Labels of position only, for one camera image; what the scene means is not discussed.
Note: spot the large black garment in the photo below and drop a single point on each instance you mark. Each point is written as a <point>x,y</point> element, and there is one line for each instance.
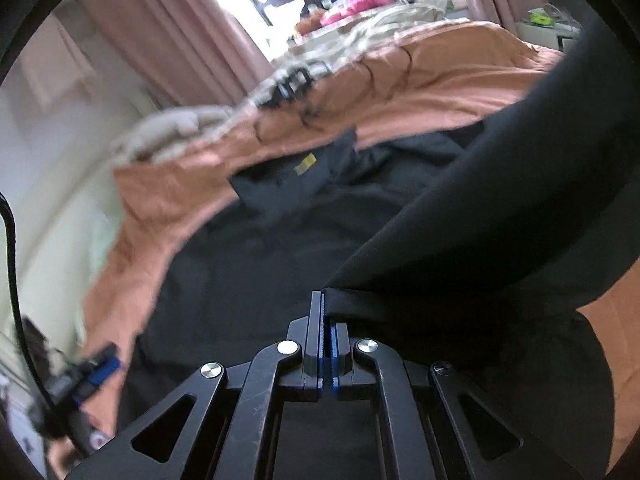
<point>280,240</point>

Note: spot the pink clothes pile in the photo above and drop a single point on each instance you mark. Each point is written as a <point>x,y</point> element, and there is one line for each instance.
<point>357,7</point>

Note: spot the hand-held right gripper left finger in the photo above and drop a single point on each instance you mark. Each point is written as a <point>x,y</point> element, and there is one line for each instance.
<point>314,340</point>

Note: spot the white nightstand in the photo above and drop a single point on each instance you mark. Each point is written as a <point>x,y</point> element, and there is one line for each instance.
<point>545,35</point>

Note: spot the beige plush toy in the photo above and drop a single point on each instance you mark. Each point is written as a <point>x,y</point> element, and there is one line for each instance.
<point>170,127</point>

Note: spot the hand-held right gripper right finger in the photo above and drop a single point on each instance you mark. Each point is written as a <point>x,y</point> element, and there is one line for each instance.
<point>340,355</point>

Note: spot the beige wall cabinet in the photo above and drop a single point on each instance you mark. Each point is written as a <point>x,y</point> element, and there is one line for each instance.
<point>55,60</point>

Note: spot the orange bed sheet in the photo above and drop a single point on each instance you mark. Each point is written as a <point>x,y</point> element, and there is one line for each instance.
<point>425,90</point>

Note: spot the brown cushion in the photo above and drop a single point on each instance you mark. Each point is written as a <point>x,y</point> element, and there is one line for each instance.
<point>310,22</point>

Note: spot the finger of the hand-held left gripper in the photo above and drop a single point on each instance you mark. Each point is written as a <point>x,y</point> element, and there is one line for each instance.
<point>100,367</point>

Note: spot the pale green pillow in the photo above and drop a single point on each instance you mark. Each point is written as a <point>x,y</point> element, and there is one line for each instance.
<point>102,255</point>

